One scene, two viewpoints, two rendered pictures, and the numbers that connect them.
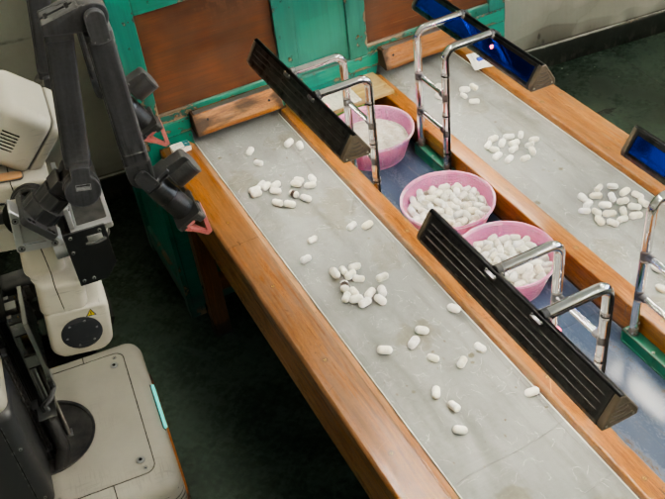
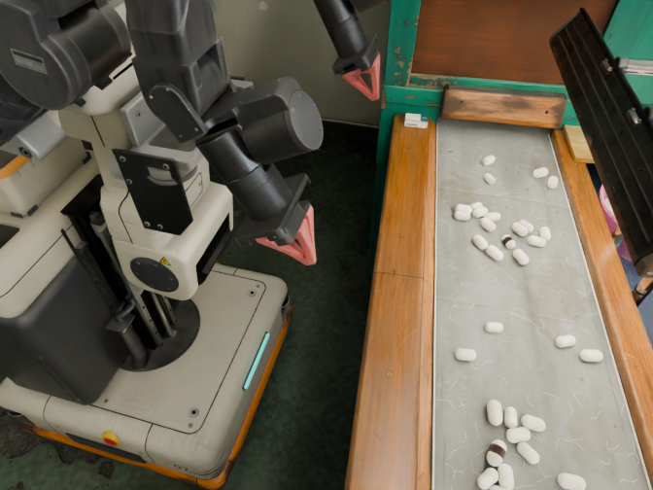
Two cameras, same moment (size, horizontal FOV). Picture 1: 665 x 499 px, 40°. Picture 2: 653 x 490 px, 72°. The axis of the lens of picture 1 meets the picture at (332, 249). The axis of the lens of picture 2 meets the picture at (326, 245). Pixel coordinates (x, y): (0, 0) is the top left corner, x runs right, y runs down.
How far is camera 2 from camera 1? 1.70 m
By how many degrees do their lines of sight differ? 24
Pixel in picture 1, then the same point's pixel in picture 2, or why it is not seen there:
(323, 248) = (501, 350)
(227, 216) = (406, 226)
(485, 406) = not seen: outside the picture
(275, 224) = (459, 270)
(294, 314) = (385, 455)
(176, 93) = (442, 55)
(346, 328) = not seen: outside the picture
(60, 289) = (125, 217)
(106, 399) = (221, 323)
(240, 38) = (558, 15)
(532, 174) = not seen: outside the picture
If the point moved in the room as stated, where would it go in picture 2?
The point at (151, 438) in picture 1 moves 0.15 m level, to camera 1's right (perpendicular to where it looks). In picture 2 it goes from (221, 395) to (265, 425)
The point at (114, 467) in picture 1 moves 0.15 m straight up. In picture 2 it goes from (169, 402) to (153, 375)
